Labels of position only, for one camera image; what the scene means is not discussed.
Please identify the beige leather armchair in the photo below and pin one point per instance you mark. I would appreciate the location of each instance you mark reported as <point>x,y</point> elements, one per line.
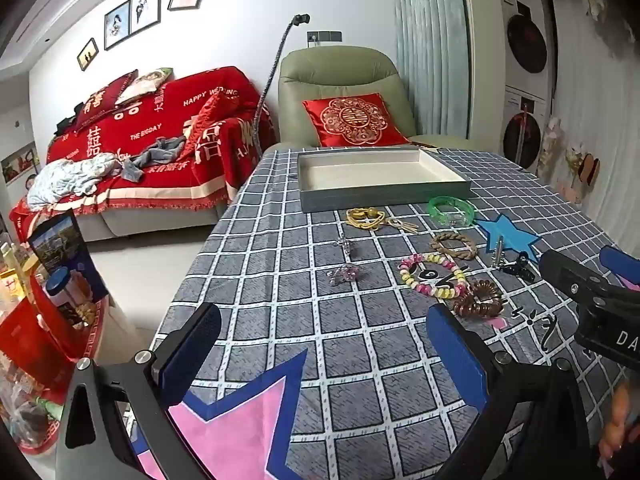
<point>340,72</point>

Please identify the clear crystal hair clip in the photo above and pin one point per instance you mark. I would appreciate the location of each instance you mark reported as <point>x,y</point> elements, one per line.
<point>345,246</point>
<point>346,274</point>

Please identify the small black picture frame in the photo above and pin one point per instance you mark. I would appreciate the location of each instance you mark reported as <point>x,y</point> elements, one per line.
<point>87,54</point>

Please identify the wall poster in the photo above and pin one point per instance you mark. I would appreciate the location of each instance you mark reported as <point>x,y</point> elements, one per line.
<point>20,162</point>

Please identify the blue printed box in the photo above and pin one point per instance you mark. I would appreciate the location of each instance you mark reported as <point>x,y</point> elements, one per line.
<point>62,245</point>

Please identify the floral wall decoration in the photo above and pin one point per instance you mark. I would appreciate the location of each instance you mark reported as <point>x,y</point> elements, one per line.
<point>575,160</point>

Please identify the black clothing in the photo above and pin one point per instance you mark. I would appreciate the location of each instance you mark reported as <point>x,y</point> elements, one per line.
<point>67,122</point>

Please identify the pale blue curtain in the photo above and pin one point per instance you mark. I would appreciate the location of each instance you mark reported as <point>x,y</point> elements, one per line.
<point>430,35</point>

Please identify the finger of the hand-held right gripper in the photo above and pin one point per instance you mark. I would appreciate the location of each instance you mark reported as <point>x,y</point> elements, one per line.
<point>565,270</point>
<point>619,262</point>

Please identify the white dryer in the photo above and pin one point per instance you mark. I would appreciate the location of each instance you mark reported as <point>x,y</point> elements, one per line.
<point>525,42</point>

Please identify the grey checkered tablecloth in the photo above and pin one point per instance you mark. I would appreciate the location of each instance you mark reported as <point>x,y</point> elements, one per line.
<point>300,310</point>

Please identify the blue lidded jar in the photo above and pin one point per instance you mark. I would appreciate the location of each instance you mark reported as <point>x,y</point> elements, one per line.
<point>65,290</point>

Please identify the black framed portrait photo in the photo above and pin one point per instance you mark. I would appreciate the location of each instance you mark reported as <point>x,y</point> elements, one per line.
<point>117,25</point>

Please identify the white and green printed pillow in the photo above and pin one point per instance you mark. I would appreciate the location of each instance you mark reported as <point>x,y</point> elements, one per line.
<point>145,82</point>

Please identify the white washing machine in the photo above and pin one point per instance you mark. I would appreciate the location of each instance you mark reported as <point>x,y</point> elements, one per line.
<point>520,135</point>

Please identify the white and blue garment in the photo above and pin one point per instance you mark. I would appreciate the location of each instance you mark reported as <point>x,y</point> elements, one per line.
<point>70,177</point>

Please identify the silver hair clip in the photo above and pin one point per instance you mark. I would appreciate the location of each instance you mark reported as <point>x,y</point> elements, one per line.
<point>498,255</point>

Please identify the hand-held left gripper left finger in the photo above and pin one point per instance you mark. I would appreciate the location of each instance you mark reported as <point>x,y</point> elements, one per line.
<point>192,350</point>

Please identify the red embroidered cushion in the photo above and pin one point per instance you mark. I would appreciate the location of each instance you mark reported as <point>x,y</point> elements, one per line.
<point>355,120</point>

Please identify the grey jewelry tray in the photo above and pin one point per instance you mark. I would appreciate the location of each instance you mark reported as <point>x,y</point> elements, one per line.
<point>365,172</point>

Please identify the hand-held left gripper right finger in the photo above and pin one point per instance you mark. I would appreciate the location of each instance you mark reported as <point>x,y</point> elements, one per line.
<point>457,355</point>

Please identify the black framed couple photo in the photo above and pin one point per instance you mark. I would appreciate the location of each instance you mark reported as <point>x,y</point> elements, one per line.
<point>145,10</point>

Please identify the red printed sofa blanket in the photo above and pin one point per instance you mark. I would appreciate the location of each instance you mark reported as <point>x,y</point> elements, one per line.
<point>165,110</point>

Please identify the grey wall outlet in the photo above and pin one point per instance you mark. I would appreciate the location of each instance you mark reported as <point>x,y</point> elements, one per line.
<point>324,36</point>

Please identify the black claw clip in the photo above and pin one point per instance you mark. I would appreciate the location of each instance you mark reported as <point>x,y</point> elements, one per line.
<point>520,267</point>

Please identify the grey cloth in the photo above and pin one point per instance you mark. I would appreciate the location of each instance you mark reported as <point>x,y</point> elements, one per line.
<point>150,152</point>

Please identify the person's right hand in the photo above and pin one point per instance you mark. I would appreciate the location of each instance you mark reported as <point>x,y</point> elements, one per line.
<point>620,425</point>

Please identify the plain red pillow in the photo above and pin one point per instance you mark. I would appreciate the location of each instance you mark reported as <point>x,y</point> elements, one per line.
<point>205,120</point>

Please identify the beige bow hair clip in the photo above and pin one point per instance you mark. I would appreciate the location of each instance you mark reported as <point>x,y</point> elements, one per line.
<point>400,223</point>

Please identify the sofa with red cover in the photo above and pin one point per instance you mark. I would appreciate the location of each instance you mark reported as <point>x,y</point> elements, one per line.
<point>150,220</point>

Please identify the red lettered pillow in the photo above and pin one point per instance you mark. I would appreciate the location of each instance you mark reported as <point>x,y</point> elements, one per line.
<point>100,100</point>

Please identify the red gift box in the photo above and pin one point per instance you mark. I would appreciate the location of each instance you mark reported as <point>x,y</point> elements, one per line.
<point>30,355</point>

